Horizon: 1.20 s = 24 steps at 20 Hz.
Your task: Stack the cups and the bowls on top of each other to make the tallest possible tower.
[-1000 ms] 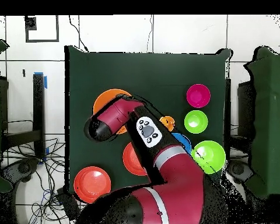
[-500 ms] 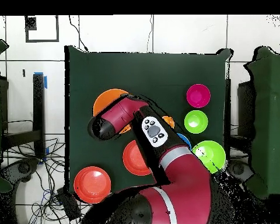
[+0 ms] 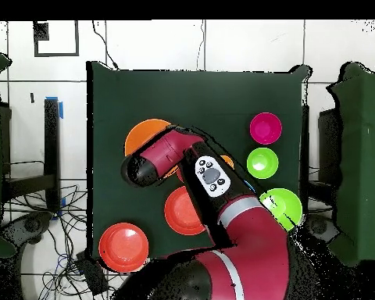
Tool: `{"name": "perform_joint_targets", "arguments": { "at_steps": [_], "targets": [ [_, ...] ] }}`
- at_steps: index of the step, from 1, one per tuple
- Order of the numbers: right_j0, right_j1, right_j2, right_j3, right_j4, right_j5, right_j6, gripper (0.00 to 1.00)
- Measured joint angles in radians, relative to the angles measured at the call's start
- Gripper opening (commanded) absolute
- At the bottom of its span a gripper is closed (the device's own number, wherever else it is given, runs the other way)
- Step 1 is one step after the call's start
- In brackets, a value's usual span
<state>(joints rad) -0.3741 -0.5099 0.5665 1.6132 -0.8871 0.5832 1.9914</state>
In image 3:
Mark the black stool frame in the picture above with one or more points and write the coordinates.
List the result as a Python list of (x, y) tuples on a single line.
[(329, 147), (51, 140)]

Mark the large red bowl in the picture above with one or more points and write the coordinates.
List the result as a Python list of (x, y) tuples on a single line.
[(179, 212), (123, 247)]

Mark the orange cup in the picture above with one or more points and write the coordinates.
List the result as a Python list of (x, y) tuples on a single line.
[(228, 161)]

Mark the black chair base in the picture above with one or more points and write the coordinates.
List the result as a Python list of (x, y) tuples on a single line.
[(31, 225), (322, 225)]

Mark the small green bowl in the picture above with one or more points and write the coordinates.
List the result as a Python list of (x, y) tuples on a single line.
[(262, 163)]

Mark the blue tape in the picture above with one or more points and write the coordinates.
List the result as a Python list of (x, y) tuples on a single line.
[(61, 109)]

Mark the large green bowl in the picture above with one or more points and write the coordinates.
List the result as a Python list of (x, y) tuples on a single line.
[(287, 206)]

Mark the pink bowl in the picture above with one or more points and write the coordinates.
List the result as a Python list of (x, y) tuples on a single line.
[(265, 128)]

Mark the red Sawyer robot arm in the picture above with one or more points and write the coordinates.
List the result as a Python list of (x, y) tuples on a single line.
[(253, 250)]

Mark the black power strip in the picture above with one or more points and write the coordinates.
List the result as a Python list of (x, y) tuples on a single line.
[(93, 276)]

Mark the dark green table cloth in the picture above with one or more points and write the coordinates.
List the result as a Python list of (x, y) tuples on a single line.
[(190, 93)]

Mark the large orange bowl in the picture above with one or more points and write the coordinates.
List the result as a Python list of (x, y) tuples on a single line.
[(142, 134)]

